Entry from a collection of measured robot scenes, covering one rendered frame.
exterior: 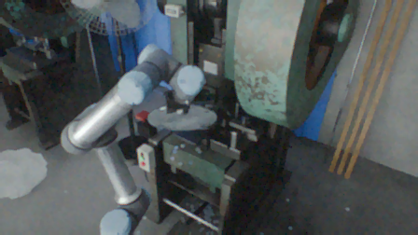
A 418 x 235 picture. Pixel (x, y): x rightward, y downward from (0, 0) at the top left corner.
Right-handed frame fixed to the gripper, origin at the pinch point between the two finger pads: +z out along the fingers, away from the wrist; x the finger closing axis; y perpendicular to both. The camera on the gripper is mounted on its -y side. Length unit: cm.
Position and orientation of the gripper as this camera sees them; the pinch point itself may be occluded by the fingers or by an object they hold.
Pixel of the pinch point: (180, 107)
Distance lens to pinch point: 119.1
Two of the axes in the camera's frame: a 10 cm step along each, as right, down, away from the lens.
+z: -2.3, 2.1, 9.5
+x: 2.1, 9.6, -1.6
